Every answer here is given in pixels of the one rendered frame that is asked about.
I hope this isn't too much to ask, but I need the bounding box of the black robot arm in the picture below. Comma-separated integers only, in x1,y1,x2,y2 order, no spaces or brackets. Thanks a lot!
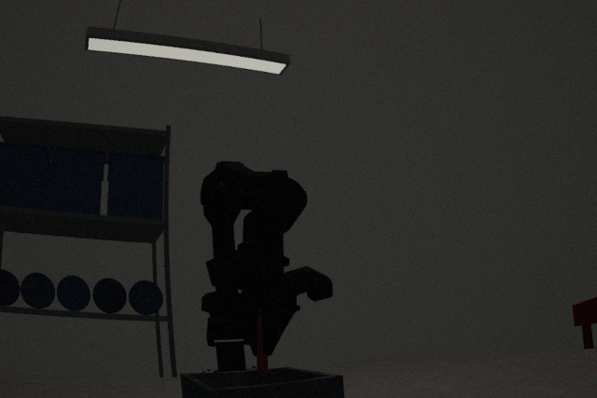
200,161,307,373

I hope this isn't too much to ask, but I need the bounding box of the dark red peg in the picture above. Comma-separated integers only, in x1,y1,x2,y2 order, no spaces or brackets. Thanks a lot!
257,316,269,375

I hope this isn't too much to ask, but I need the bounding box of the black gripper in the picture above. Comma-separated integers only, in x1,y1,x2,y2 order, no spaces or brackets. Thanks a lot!
201,241,333,357

